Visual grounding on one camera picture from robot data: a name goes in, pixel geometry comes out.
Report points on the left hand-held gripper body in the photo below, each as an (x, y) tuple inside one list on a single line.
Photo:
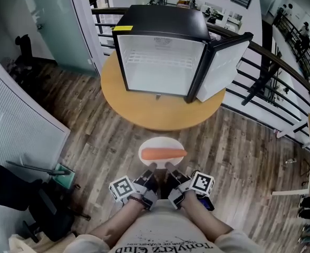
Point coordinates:
[(123, 188)]

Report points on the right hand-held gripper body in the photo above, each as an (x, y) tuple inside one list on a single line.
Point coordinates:
[(202, 183)]

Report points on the person's right forearm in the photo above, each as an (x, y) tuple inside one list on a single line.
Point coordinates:
[(205, 217)]

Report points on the round wooden table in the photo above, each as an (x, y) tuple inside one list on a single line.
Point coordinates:
[(157, 113)]

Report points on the black metal railing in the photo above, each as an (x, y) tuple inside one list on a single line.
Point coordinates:
[(276, 59)]

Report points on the black mini fridge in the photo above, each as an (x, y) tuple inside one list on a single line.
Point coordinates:
[(160, 17)]

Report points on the small clear bottle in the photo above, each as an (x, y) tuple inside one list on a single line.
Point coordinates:
[(290, 161)]

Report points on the beige cloth bag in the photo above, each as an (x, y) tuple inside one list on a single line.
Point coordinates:
[(20, 244)]

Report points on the person's left forearm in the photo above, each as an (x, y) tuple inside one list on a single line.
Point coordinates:
[(118, 220)]

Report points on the white plate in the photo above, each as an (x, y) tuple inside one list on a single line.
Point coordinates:
[(160, 144)]

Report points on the black office chair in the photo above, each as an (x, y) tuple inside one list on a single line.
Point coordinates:
[(15, 188)]

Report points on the person's white printed shirt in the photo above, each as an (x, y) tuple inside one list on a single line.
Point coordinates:
[(165, 231)]

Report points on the frosted glass door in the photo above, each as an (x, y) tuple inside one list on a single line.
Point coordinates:
[(62, 35)]

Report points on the orange carrot food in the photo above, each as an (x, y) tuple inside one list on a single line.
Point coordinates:
[(163, 153)]

